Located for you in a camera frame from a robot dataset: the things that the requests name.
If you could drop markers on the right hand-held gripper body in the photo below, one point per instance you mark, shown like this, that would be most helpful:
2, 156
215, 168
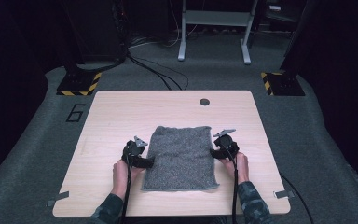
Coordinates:
227, 144

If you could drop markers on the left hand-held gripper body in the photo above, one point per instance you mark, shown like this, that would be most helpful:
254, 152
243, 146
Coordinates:
133, 149

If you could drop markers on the grey towel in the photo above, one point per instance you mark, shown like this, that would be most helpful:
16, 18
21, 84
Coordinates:
180, 158

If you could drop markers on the person's right hand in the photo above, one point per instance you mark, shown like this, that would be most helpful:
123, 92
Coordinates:
240, 169

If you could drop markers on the person's left hand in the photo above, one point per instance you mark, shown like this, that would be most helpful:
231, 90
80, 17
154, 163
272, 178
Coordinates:
121, 177

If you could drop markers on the grey tape strip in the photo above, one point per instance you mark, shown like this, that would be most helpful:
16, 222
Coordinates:
284, 194
58, 198

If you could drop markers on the black stand base striped tape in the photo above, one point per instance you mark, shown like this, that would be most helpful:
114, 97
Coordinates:
79, 84
284, 84

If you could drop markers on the black equipment cabinet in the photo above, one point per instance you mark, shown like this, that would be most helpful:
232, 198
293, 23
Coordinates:
96, 31

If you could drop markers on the white metal desk frame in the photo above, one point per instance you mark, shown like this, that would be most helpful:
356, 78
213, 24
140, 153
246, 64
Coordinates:
216, 18

